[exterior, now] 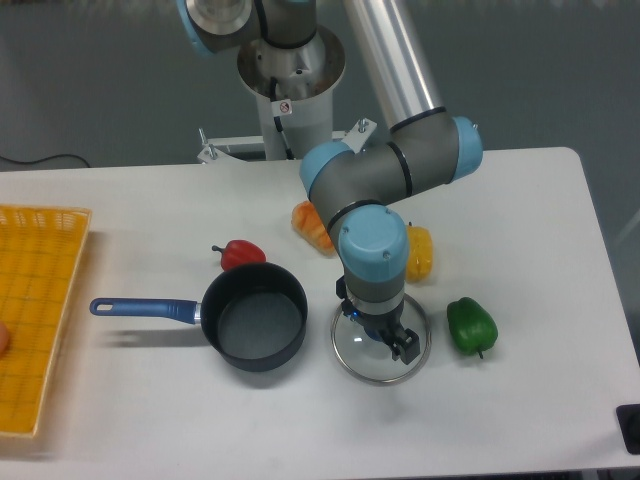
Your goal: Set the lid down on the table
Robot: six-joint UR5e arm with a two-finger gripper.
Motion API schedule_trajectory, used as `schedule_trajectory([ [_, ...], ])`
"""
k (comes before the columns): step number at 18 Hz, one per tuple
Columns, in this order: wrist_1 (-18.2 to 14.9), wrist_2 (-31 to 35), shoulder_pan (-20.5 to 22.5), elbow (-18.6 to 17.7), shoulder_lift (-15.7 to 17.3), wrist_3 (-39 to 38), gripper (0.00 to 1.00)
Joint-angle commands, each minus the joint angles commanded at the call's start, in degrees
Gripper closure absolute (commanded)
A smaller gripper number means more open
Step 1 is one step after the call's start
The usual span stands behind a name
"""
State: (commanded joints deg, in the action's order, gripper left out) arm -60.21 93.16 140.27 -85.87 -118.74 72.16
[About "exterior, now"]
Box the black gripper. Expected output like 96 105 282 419
336 277 419 363

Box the glass pot lid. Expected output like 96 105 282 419
330 294 431 385

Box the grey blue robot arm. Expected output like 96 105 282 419
177 1 483 363

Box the green bell pepper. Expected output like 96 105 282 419
446 297 499 359

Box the yellow bell pepper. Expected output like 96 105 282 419
406 222 434 283

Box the orange bell pepper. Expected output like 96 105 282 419
291 200 335 256

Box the red bell pepper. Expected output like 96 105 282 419
211 239 266 271

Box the yellow woven basket tray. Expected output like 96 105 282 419
1 204 92 438

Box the black saucepan blue handle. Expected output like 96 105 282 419
89 262 308 372

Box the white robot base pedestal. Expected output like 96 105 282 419
198 26 377 164

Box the black cable on floor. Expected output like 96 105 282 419
0 153 91 168

